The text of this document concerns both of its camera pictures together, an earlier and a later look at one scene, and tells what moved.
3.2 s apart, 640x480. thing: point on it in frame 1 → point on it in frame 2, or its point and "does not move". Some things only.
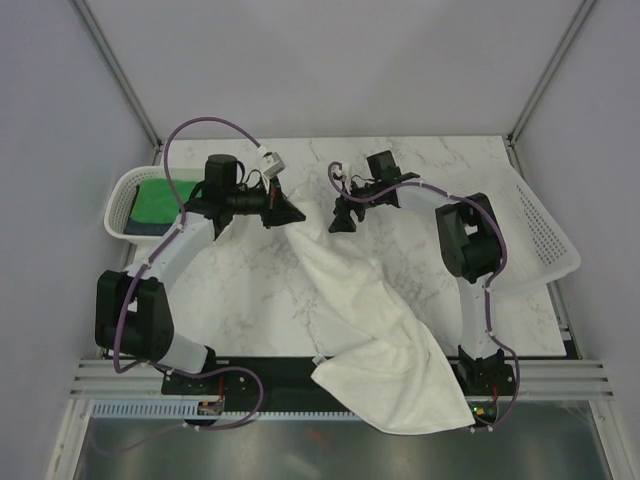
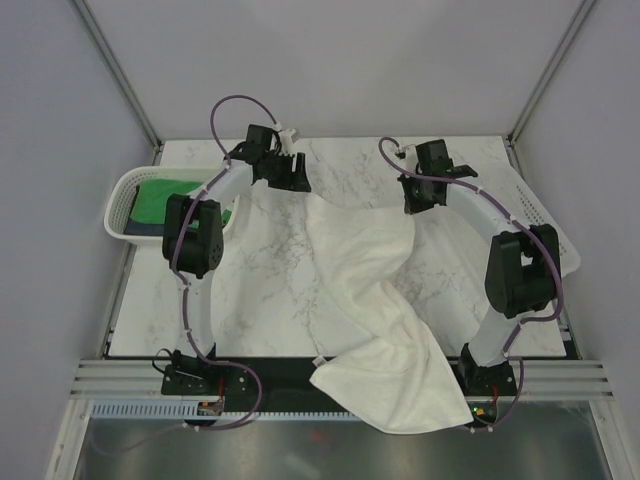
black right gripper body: [359, 209] → [418, 185]
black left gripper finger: [284, 212] → [302, 183]
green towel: [155, 201] does not move
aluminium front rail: [538, 379] does not move
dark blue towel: [145, 228] does not move
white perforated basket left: [123, 190] does not move
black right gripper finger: [344, 221] → [412, 201]
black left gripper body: [272, 193] → [278, 172]
